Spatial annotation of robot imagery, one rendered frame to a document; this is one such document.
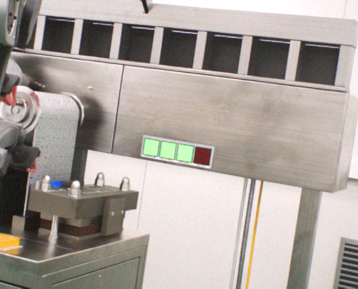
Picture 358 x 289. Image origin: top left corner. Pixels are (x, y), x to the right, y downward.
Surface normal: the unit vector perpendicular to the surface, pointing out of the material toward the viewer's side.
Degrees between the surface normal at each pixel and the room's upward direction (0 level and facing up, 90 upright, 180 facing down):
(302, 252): 90
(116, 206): 90
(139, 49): 90
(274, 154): 90
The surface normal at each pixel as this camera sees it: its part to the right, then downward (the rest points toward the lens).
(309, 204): -0.38, 0.00
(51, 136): 0.91, 0.15
